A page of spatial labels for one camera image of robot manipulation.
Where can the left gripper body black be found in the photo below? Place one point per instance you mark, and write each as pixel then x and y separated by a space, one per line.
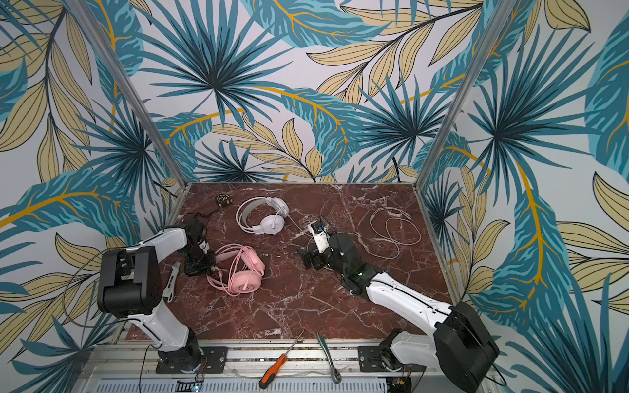
pixel 199 264

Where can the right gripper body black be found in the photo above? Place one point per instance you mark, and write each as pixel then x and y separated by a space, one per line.
pixel 319 255

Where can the pink cat-ear headphones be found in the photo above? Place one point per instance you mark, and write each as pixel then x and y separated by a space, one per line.
pixel 245 272

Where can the white headphones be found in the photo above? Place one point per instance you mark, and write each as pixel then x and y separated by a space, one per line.
pixel 270 224

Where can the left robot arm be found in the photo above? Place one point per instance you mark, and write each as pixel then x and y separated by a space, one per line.
pixel 131 288

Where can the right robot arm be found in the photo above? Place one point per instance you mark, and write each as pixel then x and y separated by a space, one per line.
pixel 453 339

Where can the silver adjustable wrench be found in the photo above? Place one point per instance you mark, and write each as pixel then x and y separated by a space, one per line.
pixel 169 291

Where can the black hex key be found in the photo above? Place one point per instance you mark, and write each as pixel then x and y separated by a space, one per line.
pixel 207 215

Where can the metal pliers tool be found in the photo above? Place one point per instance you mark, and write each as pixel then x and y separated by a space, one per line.
pixel 335 374

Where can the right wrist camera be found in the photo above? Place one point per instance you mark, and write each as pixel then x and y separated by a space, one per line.
pixel 320 235

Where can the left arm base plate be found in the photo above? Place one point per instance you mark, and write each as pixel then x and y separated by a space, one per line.
pixel 206 359

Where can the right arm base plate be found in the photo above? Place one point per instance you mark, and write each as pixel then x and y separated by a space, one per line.
pixel 376 359

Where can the orange handle screwdriver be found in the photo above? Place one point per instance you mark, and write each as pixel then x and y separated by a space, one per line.
pixel 272 372

